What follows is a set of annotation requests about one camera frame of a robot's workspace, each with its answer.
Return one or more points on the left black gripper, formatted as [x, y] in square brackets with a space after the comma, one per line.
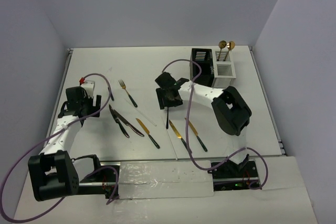
[93, 109]

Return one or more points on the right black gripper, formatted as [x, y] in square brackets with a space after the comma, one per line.
[164, 102]

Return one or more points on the black spoon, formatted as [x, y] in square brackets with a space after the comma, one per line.
[167, 118]

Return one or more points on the gold knife green handle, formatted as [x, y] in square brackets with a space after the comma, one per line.
[178, 134]
[148, 133]
[197, 136]

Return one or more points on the gold spoon green handle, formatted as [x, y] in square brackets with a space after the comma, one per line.
[222, 44]
[230, 46]

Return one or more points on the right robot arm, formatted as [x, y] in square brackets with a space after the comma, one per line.
[231, 112]

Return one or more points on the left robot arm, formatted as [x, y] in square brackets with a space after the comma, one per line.
[52, 172]

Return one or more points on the black steak knife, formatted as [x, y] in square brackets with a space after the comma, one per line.
[116, 119]
[127, 123]

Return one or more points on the white chopstick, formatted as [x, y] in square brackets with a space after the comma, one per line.
[167, 133]
[143, 114]

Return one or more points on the black utensil container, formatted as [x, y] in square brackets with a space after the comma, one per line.
[203, 57]

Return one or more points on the white utensil container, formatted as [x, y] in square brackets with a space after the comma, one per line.
[223, 69]

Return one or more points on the silver tape sheet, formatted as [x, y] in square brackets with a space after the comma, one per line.
[163, 179]

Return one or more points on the white fork green handle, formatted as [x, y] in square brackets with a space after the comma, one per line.
[111, 95]

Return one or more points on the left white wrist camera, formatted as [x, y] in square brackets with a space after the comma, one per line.
[88, 86]

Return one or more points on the gold fork green handle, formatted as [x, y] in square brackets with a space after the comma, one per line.
[124, 87]

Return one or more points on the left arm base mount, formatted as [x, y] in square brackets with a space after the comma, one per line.
[101, 180]

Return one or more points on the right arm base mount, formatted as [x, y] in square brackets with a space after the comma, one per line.
[232, 176]

